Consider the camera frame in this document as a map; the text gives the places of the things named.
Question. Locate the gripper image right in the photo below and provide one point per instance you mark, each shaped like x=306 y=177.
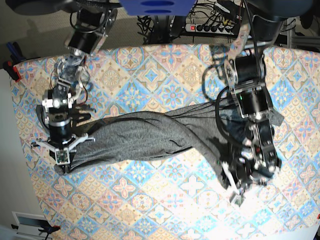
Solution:
x=240 y=175

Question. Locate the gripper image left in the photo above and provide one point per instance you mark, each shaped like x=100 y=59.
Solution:
x=62 y=143

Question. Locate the grey t-shirt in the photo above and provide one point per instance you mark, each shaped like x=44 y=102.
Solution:
x=153 y=136

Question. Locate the black clamp bottom left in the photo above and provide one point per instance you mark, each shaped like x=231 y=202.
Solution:
x=47 y=230

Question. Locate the patterned tile tablecloth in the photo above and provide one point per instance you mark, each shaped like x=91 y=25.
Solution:
x=178 y=198

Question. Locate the red black clamp left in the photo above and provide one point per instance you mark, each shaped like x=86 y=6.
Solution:
x=12 y=71

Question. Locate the white power strip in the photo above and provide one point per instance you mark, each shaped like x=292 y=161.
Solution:
x=209 y=28

